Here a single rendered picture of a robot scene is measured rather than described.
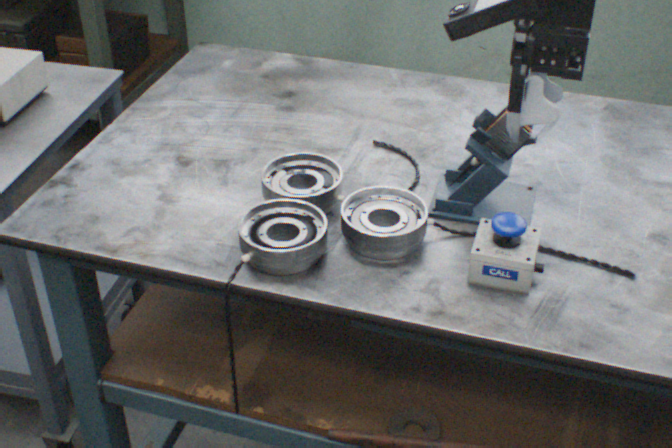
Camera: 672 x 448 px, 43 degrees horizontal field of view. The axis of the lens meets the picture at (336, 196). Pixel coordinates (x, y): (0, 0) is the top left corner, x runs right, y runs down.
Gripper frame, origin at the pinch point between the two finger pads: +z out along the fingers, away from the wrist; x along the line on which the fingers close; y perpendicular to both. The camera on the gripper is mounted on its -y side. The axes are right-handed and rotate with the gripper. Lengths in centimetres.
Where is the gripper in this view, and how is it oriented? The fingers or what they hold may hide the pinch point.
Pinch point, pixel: (511, 125)
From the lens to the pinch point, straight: 106.7
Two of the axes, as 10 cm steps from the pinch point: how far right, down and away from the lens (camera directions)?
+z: 0.0, 8.3, 5.6
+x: 2.9, -5.4, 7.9
